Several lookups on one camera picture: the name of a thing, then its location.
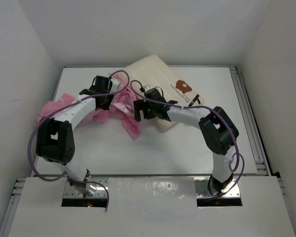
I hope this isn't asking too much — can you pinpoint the cream pillow with bear print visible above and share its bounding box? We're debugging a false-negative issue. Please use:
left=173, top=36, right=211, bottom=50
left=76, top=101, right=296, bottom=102
left=124, top=54, right=206, bottom=132

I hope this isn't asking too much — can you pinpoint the pink pillowcase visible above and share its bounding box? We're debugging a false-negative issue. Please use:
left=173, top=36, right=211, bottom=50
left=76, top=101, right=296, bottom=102
left=37, top=88, right=141, bottom=140

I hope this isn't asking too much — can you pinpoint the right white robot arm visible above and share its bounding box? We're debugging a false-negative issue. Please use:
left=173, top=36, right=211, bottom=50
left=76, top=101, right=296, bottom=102
left=134, top=86, right=240, bottom=194

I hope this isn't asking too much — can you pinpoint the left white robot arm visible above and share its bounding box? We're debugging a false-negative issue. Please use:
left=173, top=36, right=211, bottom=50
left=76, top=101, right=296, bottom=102
left=36, top=76, right=120, bottom=182

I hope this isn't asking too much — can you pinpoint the white front cover panel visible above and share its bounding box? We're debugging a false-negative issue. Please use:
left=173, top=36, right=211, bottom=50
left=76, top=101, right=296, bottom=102
left=9, top=176, right=295, bottom=237

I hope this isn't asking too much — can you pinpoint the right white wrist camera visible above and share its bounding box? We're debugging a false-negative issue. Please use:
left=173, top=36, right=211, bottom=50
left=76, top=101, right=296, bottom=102
left=140, top=85, right=151, bottom=93

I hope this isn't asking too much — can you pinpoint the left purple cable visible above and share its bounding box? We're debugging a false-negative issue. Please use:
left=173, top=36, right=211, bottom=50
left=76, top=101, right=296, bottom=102
left=27, top=71, right=131, bottom=212

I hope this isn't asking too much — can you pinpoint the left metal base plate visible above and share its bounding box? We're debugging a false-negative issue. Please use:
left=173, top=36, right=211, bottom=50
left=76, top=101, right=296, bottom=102
left=63, top=179, right=109, bottom=198

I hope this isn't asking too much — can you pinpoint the metal base plate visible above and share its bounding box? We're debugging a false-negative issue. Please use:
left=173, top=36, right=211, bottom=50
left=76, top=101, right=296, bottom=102
left=63, top=179, right=109, bottom=198
left=194, top=178, right=241, bottom=198

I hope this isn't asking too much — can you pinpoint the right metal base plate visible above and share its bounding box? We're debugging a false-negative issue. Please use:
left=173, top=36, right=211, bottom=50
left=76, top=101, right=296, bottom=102
left=194, top=178, right=241, bottom=198

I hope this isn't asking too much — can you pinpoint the aluminium frame rail left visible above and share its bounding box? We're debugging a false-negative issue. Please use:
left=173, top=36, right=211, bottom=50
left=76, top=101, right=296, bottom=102
left=0, top=178, right=26, bottom=237

